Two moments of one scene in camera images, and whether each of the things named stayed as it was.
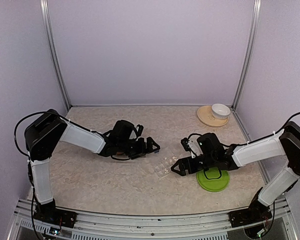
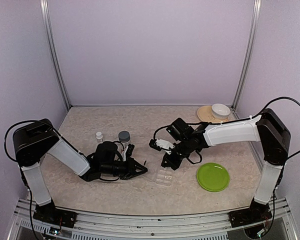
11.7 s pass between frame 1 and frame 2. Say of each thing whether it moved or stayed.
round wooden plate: stayed
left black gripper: moved
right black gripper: moved
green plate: stayed
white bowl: stayed
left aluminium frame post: stayed
